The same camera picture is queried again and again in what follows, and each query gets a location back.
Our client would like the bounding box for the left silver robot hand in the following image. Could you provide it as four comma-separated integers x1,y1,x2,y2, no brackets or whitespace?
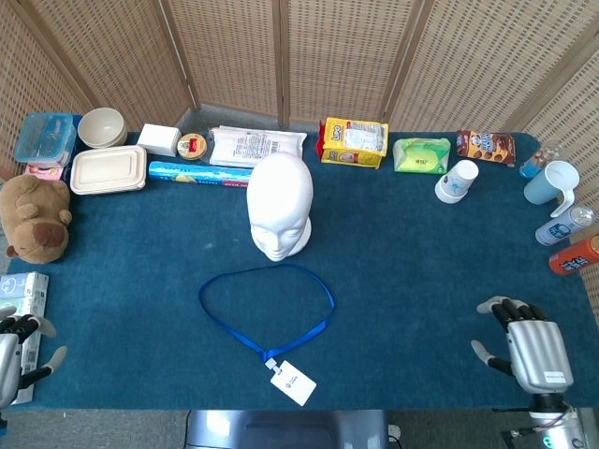
0,313,68,410

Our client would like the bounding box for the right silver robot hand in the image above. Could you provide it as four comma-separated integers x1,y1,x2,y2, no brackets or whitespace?
470,295,575,397

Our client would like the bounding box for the white badge with blue lanyard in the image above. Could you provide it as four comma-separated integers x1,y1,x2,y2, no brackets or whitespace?
197,263,336,407

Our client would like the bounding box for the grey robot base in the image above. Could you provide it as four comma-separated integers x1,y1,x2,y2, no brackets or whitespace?
184,410,389,449

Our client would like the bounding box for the white tissue multipack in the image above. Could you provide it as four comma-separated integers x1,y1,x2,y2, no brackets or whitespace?
0,271,50,406

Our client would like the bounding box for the orange drink bottle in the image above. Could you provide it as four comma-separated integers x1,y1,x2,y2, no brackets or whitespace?
548,235,599,276

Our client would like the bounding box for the white drink bottle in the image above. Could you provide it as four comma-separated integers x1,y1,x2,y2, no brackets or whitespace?
534,206,594,247

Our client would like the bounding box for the brown plush animal toy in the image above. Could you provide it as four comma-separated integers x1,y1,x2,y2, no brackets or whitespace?
0,176,74,265

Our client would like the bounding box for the blue carpet table cover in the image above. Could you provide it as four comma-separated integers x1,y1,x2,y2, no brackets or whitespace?
7,132,599,413

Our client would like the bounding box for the clear bottle with blue label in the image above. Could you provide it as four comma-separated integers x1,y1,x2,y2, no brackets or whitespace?
519,141,562,180

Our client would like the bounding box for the white paper cup stack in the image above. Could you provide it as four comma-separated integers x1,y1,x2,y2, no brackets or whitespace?
434,159,480,206

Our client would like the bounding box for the pink box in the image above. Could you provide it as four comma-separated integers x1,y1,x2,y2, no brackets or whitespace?
22,161,66,182

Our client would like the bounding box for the brown cookie pack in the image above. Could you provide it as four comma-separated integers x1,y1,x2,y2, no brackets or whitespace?
456,129,517,167

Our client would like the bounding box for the beige lidded food container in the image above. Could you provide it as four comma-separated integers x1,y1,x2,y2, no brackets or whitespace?
69,144,148,196

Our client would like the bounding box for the green tissue pack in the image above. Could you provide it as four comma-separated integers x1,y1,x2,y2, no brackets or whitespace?
391,138,452,174

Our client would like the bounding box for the clear blue lunch box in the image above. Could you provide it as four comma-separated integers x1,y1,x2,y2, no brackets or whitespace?
12,111,78,167

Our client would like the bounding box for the beige bowl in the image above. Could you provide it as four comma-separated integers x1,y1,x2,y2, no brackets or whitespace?
77,108,128,150

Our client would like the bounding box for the blue plastic wrap box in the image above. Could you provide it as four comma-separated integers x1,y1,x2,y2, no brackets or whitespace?
148,160,254,189

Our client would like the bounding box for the white box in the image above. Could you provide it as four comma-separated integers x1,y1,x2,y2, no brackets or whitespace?
137,123,183,158

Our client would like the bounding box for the yellow snack bag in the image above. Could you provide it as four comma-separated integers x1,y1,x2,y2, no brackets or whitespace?
319,116,389,170

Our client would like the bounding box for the round tin with red label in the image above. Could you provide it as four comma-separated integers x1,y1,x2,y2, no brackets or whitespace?
176,132,210,161

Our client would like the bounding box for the white foam mannequin head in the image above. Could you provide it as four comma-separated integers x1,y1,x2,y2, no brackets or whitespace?
246,152,314,263

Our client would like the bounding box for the clear white plastic package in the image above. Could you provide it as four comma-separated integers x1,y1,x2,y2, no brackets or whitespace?
208,125,309,168

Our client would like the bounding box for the bamboo folding screen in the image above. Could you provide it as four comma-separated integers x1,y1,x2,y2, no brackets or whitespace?
0,0,599,328

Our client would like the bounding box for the light blue handled mug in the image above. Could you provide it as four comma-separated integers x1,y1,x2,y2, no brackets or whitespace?
523,160,581,219

